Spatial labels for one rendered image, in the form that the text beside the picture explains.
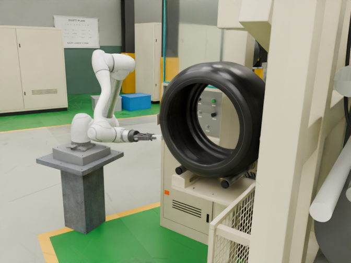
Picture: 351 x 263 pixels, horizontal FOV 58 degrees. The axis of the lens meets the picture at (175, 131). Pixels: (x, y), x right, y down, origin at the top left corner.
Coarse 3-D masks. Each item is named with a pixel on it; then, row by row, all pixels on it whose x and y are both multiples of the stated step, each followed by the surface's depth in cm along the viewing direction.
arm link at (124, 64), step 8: (120, 56) 229; (128, 56) 235; (120, 64) 227; (128, 64) 231; (112, 72) 231; (120, 72) 231; (128, 72) 236; (112, 80) 239; (120, 80) 239; (112, 88) 242; (120, 88) 246; (112, 96) 246; (112, 104) 252; (104, 112) 256; (112, 112) 258; (112, 120) 262
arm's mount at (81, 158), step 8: (64, 144) 265; (96, 144) 272; (56, 152) 254; (64, 152) 249; (72, 152) 248; (80, 152) 250; (88, 152) 252; (96, 152) 254; (104, 152) 263; (64, 160) 251; (72, 160) 247; (80, 160) 242; (88, 160) 247
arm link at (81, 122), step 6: (78, 114) 256; (84, 114) 256; (78, 120) 251; (84, 120) 252; (90, 120) 257; (72, 126) 253; (78, 126) 251; (84, 126) 252; (72, 132) 254; (78, 132) 252; (84, 132) 253; (72, 138) 256; (78, 138) 253; (84, 138) 255
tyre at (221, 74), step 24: (192, 72) 155; (216, 72) 148; (240, 72) 150; (168, 96) 165; (192, 96) 190; (240, 96) 143; (168, 120) 170; (192, 120) 194; (240, 120) 144; (168, 144) 172; (192, 144) 192; (240, 144) 147; (192, 168) 166; (216, 168) 158; (240, 168) 154
